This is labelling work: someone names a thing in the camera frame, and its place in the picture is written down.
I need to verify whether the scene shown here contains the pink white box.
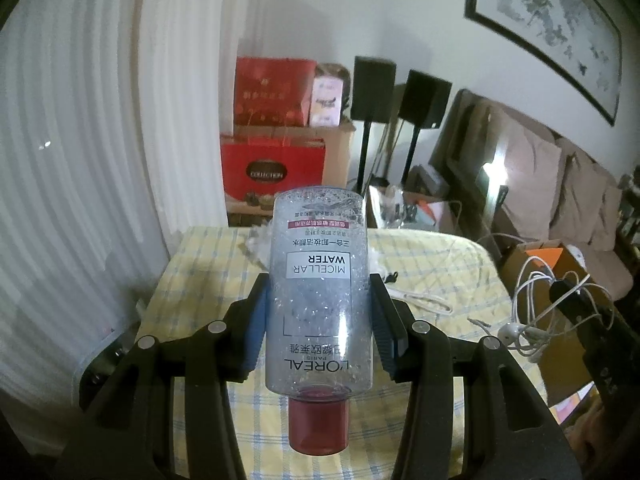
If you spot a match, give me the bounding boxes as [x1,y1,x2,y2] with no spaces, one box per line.
[309,72,346,127]

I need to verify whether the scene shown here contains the large brown cardboard box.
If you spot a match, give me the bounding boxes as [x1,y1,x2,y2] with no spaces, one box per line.
[225,120,357,228]

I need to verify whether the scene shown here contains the white cable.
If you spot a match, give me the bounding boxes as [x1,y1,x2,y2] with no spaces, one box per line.
[387,287,453,316]

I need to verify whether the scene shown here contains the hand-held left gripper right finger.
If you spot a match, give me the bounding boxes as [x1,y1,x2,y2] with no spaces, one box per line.
[367,272,583,480]

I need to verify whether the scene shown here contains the glossy magazine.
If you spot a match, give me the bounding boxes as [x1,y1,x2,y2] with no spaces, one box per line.
[550,385,596,423]

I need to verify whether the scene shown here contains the clear bottle with red cap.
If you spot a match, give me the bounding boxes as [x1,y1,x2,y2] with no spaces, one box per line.
[263,187,376,456]

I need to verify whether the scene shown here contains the cardboard box with orange lining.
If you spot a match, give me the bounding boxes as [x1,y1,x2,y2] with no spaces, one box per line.
[500,240,631,411]

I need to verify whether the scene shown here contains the white curtain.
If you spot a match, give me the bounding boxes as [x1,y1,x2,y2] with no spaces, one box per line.
[0,0,241,401]

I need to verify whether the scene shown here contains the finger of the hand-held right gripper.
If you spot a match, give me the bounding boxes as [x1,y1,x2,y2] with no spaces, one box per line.
[549,277,608,333]

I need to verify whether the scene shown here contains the black speaker stand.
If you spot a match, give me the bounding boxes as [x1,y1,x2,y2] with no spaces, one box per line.
[356,120,373,196]
[397,127,421,186]

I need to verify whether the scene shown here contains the white fluffy duster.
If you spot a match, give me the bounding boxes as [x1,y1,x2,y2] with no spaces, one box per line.
[242,225,396,281]

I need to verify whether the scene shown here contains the dark cluttered shelf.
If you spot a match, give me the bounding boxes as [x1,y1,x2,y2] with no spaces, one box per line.
[617,170,640,241]

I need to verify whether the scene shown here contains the black device with lit lamp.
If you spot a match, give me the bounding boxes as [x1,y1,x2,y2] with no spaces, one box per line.
[477,160,511,231]

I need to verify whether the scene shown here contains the black speaker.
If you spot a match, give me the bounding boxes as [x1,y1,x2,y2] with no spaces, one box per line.
[351,56,397,123]
[398,69,452,131]

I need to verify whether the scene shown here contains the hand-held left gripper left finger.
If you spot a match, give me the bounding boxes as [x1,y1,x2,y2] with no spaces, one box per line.
[54,272,271,480]

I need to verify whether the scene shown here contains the large brown cushion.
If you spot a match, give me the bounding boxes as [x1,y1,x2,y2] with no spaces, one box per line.
[495,110,563,241]

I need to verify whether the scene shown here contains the red box with round label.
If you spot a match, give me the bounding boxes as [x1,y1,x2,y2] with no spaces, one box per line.
[220,134,328,213]

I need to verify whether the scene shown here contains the red gift box gold print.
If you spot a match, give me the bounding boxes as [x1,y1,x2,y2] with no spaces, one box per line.
[235,57,318,128]

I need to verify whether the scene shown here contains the small brown cushion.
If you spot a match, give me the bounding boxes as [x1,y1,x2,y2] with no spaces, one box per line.
[597,182,631,256]

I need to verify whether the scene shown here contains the white wired earphones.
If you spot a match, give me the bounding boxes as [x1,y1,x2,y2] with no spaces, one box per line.
[467,232,601,361]

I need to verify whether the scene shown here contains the brown sofa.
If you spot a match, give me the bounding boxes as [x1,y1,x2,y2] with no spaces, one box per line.
[430,89,640,301]

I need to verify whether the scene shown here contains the framed ink painting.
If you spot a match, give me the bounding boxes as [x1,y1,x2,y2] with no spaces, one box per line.
[465,0,623,127]

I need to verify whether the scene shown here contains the yellow checked tablecloth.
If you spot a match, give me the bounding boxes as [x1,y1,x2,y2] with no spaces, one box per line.
[142,225,556,480]

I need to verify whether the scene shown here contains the medium brown cushion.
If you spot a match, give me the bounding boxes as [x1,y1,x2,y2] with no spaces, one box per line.
[555,137,618,251]

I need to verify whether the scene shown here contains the open cardboard box of clutter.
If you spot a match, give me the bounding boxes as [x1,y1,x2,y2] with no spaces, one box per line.
[367,180,463,233]

